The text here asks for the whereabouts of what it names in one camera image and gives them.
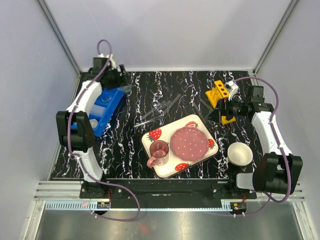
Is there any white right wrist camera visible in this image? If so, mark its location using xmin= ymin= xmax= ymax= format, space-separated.
xmin=224 ymin=80 xmax=239 ymax=101

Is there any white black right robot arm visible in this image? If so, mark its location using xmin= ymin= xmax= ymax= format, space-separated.
xmin=205 ymin=81 xmax=303 ymax=199

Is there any pink ghost pattern mug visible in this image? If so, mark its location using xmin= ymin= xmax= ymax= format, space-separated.
xmin=146 ymin=140 xmax=169 ymax=168

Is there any yellow test tube rack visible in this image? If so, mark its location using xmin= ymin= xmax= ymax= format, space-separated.
xmin=205 ymin=80 xmax=231 ymax=125

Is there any blue plastic compartment bin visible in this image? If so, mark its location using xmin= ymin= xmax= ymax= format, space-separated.
xmin=67 ymin=86 xmax=124 ymax=137

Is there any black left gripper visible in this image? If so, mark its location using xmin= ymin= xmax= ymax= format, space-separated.
xmin=105 ymin=64 xmax=132 ymax=90

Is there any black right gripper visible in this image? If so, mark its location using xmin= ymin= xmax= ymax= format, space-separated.
xmin=205 ymin=94 xmax=249 ymax=124

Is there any cream ceramic bowl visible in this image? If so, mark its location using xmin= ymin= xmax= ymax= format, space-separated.
xmin=227 ymin=142 xmax=253 ymax=167

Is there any small clear glass beaker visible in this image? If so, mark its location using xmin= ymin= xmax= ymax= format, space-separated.
xmin=100 ymin=90 xmax=114 ymax=104

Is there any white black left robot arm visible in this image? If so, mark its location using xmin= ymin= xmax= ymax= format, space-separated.
xmin=56 ymin=54 xmax=129 ymax=198

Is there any wash bottle with red cap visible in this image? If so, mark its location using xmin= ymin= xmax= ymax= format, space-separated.
xmin=89 ymin=104 xmax=106 ymax=122

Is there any pink polka dot plate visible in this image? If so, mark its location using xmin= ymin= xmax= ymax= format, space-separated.
xmin=169 ymin=126 xmax=209 ymax=162

